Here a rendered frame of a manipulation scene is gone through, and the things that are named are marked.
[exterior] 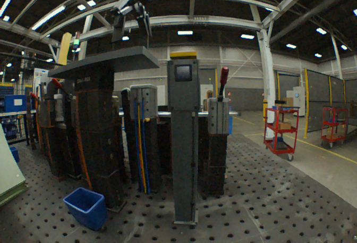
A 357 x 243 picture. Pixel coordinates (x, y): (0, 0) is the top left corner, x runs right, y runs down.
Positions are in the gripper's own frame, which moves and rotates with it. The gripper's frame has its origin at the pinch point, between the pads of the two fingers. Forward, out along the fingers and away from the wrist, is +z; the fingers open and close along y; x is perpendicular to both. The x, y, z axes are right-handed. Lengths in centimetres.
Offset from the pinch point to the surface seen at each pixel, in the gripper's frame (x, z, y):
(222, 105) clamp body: -23.3, 17.1, 14.5
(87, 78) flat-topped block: 10.1, 9.0, -6.9
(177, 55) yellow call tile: -13.4, 5.8, -2.7
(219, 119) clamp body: -22.2, 21.6, 14.3
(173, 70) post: -12.7, 9.3, -3.2
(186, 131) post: -15.1, 22.0, -2.3
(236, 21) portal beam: -101, -222, 362
